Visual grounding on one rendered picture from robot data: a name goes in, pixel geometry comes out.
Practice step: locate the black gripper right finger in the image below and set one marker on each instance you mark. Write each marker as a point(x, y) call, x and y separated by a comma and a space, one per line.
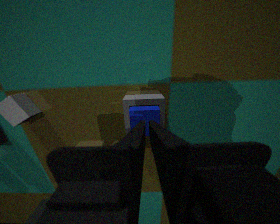
point(176, 161)

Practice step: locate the blue button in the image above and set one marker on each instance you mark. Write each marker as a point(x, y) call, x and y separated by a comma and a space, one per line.
point(143, 107)

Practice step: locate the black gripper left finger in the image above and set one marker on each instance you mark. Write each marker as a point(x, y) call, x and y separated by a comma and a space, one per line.
point(122, 162)

